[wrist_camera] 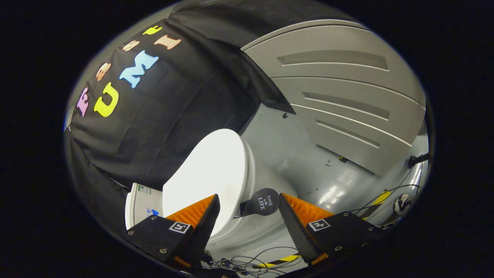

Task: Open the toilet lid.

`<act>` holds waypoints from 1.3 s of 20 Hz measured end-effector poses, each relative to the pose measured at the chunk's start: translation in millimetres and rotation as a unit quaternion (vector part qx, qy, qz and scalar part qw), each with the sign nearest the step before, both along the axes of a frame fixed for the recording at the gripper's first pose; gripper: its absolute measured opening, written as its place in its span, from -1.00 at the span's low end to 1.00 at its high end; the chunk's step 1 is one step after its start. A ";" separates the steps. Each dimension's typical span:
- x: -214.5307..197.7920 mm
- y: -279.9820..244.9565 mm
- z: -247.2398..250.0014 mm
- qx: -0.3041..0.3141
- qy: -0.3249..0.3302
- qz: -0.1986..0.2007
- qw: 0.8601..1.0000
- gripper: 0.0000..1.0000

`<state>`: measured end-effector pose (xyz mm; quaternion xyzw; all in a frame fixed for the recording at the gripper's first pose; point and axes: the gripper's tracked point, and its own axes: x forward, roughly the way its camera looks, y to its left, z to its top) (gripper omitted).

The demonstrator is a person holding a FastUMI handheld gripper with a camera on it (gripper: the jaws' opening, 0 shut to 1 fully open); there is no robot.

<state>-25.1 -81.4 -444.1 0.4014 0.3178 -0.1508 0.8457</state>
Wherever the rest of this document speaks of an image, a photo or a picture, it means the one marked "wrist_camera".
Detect white toilet lid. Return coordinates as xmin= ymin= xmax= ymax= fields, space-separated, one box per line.
xmin=162 ymin=129 xmax=247 ymax=242

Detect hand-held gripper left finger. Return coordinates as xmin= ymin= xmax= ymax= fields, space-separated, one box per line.
xmin=125 ymin=194 xmax=220 ymax=268

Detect black and white ball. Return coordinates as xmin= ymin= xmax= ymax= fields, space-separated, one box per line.
xmin=394 ymin=193 xmax=412 ymax=217

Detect white toilet tank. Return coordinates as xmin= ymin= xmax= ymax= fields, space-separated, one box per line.
xmin=125 ymin=183 xmax=164 ymax=231

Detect thin black cables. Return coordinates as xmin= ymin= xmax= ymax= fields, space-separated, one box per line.
xmin=349 ymin=162 xmax=421 ymax=228

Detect black plug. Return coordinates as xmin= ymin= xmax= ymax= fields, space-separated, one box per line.
xmin=409 ymin=153 xmax=430 ymax=168

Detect grey drawer cabinet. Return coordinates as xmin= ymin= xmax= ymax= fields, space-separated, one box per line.
xmin=241 ymin=19 xmax=426 ymax=177

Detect tangle of thin cables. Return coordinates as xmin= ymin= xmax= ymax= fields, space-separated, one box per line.
xmin=210 ymin=246 xmax=305 ymax=276

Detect black backdrop cloth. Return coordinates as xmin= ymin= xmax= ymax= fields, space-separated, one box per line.
xmin=64 ymin=0 xmax=359 ymax=232

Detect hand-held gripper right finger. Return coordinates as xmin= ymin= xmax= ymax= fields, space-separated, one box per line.
xmin=279 ymin=193 xmax=382 ymax=266

